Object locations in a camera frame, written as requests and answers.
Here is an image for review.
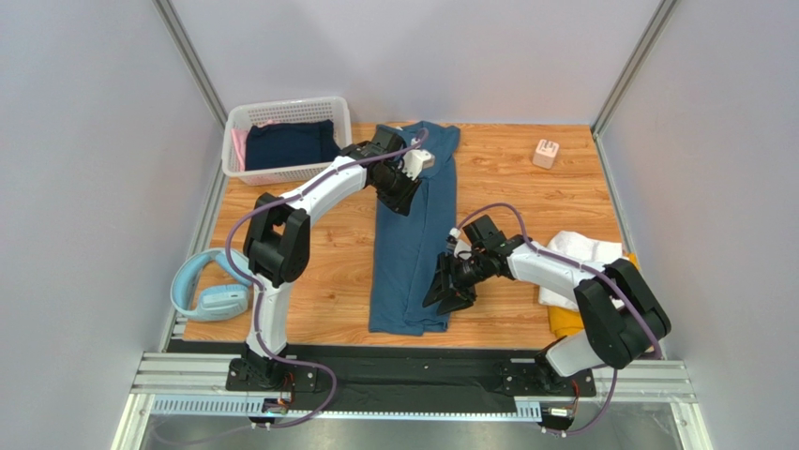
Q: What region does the navy folded t shirt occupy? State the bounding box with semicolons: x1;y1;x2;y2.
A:
244;120;340;171

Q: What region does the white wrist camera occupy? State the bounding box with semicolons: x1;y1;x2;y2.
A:
400;149;435;180
446;228;472;260

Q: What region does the right aluminium corner post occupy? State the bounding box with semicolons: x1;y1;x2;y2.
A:
591;0;680;138

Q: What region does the white folded t shirt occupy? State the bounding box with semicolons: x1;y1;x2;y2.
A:
538;231;626;312

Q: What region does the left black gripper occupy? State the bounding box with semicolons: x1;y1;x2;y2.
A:
372;163;424;217

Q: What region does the aluminium corner post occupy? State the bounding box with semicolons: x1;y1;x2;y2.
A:
591;0;680;138
152;0;228;128

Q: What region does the light blue plastic object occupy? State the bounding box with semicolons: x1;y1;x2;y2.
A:
170;247;253;322

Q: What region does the yellow folded t shirt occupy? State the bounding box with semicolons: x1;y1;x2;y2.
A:
539;252;638;338

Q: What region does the pink cube block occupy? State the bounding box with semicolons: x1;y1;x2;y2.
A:
531;139;560;170

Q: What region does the teal blue t shirt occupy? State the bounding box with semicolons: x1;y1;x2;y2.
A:
368;121;461;337

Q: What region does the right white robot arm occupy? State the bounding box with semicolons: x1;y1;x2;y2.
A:
423;215;671;394

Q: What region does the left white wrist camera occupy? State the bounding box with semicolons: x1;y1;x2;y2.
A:
400;149;435;180

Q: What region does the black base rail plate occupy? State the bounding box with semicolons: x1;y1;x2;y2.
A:
165;340;660;414

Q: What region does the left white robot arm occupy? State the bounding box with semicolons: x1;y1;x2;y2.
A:
226;128;434;391

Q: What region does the white plastic laundry basket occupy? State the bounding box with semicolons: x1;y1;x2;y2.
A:
221;96;353;186

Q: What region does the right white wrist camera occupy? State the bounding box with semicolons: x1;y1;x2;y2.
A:
446;228;472;260

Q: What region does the left aluminium corner post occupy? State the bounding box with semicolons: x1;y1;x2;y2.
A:
152;0;228;128

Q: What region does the pink t shirt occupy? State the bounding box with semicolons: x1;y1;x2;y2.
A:
231;128;249;172

